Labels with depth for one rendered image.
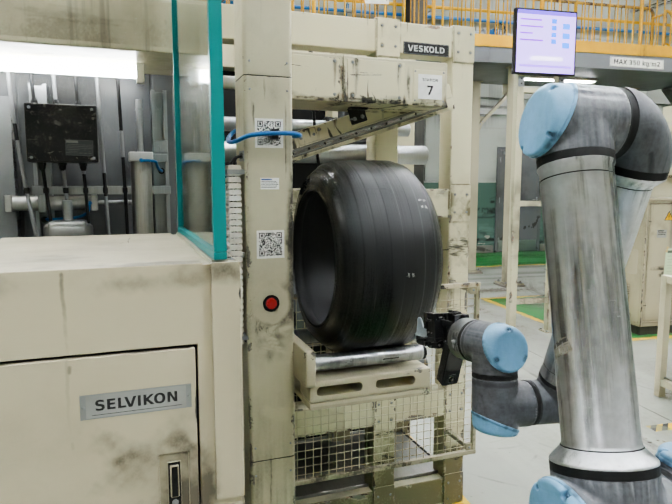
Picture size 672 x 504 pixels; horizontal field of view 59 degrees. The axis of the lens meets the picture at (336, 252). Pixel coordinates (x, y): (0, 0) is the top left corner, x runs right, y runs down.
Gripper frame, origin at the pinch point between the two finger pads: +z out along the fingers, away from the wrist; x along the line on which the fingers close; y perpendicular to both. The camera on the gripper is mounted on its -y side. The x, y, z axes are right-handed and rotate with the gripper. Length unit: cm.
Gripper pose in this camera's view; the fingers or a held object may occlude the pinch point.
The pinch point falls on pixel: (420, 336)
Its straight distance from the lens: 150.7
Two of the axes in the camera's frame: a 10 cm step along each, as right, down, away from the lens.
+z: -3.4, 0.1, 9.4
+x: -9.4, 0.4, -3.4
